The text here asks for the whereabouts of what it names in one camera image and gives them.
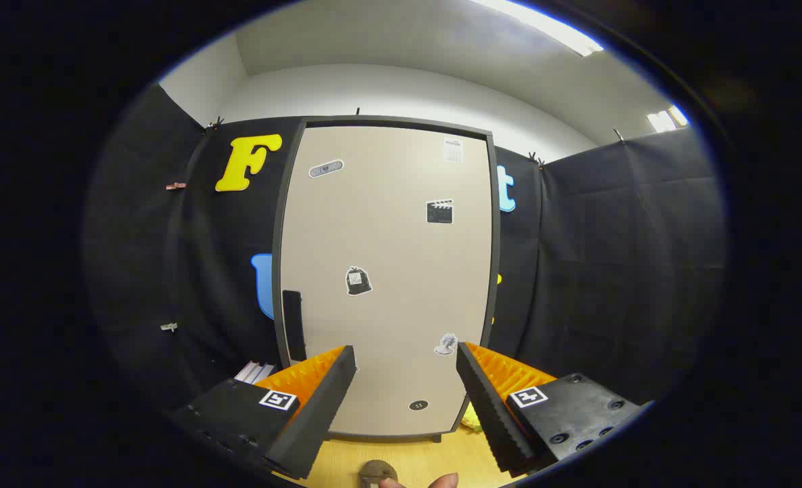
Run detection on long ceiling light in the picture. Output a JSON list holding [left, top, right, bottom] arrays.
[[472, 0, 605, 57]]

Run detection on small ceiling light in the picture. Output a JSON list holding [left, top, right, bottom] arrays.
[[647, 105, 689, 133]]

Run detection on brown fuzzy shoe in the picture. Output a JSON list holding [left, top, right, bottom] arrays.
[[361, 460, 398, 485]]

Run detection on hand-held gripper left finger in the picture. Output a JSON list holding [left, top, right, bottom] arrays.
[[170, 344, 357, 481]]

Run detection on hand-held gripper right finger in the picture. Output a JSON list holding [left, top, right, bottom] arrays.
[[456, 341, 649, 476]]

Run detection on black backdrop cloth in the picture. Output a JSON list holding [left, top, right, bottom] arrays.
[[82, 85, 727, 414]]

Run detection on stack of books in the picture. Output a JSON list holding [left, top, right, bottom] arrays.
[[235, 361, 278, 386]]

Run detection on black door handle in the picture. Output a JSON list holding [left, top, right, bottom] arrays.
[[283, 290, 306, 362]]

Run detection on grey shoe cabinet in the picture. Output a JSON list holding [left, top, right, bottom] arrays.
[[272, 115, 502, 445]]

